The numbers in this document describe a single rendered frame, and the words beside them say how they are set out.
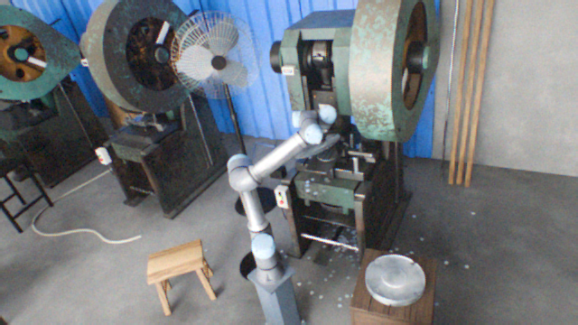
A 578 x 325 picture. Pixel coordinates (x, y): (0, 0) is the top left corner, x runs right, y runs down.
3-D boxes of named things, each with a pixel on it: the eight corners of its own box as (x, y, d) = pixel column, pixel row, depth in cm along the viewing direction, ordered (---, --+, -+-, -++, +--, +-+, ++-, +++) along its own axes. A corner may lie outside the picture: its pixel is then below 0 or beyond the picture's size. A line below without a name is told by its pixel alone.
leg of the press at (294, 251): (301, 260, 267) (278, 150, 219) (286, 255, 273) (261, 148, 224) (349, 183, 331) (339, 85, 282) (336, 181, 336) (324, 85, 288)
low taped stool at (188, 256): (214, 272, 272) (200, 237, 254) (218, 299, 252) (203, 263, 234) (165, 288, 267) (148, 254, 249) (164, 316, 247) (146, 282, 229)
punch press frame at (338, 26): (361, 252, 243) (343, 40, 171) (301, 236, 264) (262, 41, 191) (396, 181, 298) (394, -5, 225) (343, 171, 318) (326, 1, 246)
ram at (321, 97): (337, 141, 219) (332, 92, 203) (313, 137, 226) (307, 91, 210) (348, 126, 231) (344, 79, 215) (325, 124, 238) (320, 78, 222)
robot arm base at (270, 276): (270, 290, 194) (265, 276, 189) (251, 275, 204) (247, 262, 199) (291, 271, 202) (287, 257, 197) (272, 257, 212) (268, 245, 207)
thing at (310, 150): (349, 134, 221) (348, 134, 221) (322, 134, 198) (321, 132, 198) (312, 158, 237) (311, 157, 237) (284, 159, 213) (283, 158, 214)
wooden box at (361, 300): (429, 367, 194) (431, 325, 175) (354, 348, 209) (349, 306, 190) (434, 301, 224) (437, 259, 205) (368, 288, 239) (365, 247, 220)
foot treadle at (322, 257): (327, 271, 241) (326, 265, 238) (312, 266, 246) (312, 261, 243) (358, 211, 282) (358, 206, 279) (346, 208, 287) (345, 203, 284)
